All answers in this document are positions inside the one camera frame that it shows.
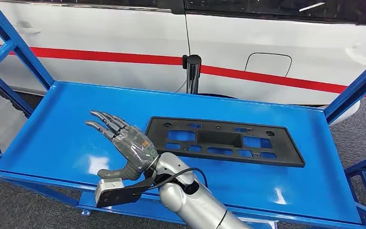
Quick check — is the white car with red stripe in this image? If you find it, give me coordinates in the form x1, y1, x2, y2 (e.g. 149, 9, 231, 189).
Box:
0, 0, 366, 127

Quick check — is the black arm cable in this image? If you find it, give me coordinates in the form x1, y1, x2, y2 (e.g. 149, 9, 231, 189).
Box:
147, 167, 209, 191

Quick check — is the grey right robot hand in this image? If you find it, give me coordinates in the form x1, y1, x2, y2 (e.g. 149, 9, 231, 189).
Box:
85, 110, 160, 181

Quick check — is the black plastic plate bracket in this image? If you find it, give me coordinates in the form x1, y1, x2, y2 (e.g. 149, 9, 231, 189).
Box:
145, 116, 306, 168

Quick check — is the black-topped chrome stanchion post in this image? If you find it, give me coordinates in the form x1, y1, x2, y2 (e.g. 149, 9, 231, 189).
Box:
182, 54, 202, 95

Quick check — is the blue metal shelf rack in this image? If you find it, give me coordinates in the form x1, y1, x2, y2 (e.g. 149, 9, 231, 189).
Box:
0, 0, 366, 229

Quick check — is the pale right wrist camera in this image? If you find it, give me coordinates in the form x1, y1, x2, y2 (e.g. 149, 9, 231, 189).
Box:
94, 177, 157, 208

